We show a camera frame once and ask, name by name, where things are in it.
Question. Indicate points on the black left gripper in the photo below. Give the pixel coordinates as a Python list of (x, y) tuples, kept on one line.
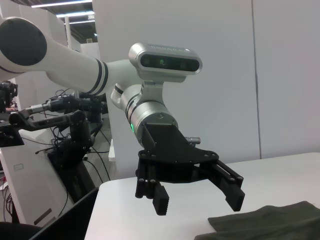
[(172, 152)]

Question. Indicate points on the dark green FREE t-shirt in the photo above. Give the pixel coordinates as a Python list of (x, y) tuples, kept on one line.
[(262, 222)]

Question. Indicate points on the black jointed robot arm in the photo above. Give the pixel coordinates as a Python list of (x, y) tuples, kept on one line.
[(50, 121)]

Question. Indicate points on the black equipment stand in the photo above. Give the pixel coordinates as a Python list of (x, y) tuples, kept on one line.
[(75, 155)]

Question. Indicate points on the black flat monitor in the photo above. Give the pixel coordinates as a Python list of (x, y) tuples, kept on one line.
[(67, 220)]

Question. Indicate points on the white cabinet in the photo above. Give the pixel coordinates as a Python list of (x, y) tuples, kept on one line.
[(27, 180)]

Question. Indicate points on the black rounded chair back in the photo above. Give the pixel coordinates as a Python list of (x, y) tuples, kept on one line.
[(17, 232)]

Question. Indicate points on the black mechanical device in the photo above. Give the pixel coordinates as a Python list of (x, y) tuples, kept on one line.
[(7, 96)]

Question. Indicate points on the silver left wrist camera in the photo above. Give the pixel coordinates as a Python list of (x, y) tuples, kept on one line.
[(170, 62)]

